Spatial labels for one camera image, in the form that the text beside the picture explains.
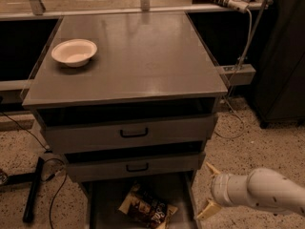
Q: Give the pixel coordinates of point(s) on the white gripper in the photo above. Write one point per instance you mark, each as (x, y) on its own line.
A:
(219, 188)

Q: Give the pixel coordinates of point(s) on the brown chip bag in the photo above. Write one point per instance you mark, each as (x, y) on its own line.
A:
(143, 206)

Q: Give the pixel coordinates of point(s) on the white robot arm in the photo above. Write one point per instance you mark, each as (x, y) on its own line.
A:
(262, 189)

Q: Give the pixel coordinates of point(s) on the grey middle drawer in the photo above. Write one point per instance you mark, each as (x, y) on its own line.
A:
(136, 162)

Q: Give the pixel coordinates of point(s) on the grey drawer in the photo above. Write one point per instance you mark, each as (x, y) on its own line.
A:
(136, 162)
(106, 196)
(81, 129)

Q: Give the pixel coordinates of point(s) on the grey bottom drawer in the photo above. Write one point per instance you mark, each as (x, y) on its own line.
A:
(106, 196)

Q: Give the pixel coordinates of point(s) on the grey top drawer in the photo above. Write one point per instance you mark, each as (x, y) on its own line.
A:
(81, 129)

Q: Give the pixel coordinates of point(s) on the grey drawer cabinet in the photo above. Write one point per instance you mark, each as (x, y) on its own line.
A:
(141, 57)

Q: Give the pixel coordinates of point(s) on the dark cabinet at right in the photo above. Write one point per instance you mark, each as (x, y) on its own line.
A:
(278, 93)

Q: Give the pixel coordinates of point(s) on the black metal floor stand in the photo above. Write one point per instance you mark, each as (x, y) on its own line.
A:
(33, 179)

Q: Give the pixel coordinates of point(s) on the white paper bowl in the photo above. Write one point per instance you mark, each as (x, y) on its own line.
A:
(74, 53)

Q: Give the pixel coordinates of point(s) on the black middle drawer handle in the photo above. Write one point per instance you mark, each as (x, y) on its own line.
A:
(137, 168)

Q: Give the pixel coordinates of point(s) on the black drawer handle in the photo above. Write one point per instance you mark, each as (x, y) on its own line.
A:
(133, 134)
(137, 168)

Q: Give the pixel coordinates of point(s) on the black top drawer handle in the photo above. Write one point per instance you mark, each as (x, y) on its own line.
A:
(133, 134)

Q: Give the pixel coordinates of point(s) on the grey metal rail bracket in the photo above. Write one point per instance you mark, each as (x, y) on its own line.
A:
(233, 77)

